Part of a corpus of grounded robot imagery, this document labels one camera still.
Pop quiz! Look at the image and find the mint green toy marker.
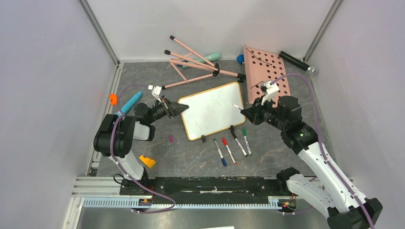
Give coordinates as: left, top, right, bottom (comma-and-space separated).
177, 52, 221, 68

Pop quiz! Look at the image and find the large blue toy marker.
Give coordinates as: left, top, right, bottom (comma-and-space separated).
115, 91, 143, 116

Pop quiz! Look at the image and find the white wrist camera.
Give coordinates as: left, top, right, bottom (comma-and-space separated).
148, 85, 162, 102
260, 81, 279, 105

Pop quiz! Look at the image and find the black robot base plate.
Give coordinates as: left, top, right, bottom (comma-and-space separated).
141, 177, 292, 205

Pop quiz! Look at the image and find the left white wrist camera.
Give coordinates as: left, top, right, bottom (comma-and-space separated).
148, 85, 162, 102

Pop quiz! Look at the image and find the black flashlight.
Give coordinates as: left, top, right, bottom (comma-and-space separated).
279, 51, 318, 76

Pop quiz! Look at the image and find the black whiteboard marker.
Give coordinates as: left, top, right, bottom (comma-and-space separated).
231, 131, 248, 157

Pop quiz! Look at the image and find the yellow wedge block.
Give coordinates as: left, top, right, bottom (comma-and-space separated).
139, 155, 156, 168

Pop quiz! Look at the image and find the yellow-framed whiteboard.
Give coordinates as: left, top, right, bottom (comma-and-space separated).
178, 82, 246, 141

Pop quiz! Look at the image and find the pink perforated board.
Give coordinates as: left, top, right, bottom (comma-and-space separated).
243, 44, 286, 104

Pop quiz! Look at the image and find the white slotted cable duct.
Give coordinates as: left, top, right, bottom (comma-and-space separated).
81, 197, 298, 210

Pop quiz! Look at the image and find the blue whiteboard marker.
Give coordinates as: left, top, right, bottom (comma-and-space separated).
213, 139, 227, 167

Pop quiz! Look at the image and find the green whiteboard marker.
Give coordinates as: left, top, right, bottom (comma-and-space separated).
242, 128, 252, 156

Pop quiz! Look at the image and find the small orange clip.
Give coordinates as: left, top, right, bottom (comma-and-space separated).
109, 94, 118, 106

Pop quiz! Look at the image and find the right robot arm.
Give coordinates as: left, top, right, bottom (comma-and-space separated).
240, 96, 383, 229

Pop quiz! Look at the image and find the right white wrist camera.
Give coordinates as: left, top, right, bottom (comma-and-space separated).
260, 81, 279, 105

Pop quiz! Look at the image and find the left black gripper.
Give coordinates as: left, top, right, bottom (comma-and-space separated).
148, 95, 189, 124

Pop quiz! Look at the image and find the blue toy car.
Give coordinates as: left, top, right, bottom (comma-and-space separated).
236, 54, 245, 65

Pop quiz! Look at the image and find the red whiteboard marker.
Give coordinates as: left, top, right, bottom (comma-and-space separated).
222, 137, 237, 165

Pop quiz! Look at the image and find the pink folding easel stand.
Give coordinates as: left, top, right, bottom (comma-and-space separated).
162, 35, 246, 90

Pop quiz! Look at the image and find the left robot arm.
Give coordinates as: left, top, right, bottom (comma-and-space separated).
93, 96, 189, 195

